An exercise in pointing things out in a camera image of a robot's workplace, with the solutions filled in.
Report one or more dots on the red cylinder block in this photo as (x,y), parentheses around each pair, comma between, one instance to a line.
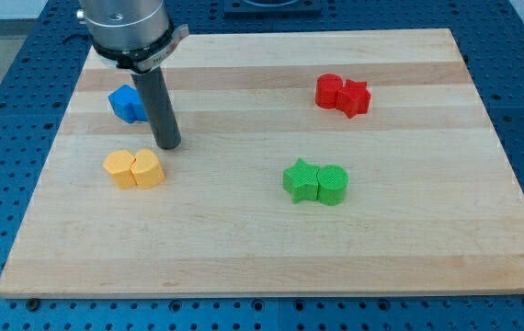
(327,87)

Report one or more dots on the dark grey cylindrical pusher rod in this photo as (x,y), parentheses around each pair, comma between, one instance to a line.
(158,108)

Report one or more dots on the green cylinder block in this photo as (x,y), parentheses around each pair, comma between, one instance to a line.
(332,181)

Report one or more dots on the red star block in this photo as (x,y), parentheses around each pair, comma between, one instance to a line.
(353,98)

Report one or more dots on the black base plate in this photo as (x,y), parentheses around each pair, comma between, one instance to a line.
(270,7)

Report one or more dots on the yellow pentagon block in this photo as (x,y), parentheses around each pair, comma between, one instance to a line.
(118,166)

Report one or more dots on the light wooden board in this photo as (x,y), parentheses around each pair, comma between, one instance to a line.
(432,204)

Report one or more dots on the yellow heart block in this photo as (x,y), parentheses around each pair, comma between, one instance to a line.
(147,169)

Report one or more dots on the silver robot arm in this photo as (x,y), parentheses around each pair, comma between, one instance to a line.
(138,35)

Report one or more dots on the green star block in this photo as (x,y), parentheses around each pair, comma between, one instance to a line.
(300,181)

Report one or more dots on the blue block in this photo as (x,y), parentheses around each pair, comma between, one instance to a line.
(127,105)

